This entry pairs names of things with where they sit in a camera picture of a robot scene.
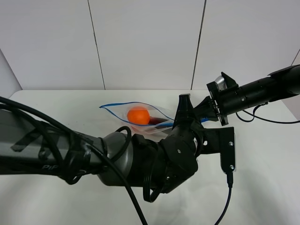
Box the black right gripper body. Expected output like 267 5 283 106
194 82 230 126

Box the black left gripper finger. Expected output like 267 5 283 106
172 94 195 131

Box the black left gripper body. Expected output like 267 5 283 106
140 120 204 194

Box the clear zip bag blue zipper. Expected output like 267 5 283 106
99 101 209 135

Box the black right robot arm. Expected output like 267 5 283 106
194 65 300 126

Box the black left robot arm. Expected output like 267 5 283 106
0 95 204 202

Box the dark purple eggplant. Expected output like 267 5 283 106
148 117 168 125

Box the orange fruit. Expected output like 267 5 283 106
127 106 150 125

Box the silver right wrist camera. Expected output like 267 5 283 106
215 75 227 91

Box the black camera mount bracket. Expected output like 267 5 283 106
201 127 236 174

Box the blue black camera cable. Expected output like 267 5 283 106
214 172 235 225

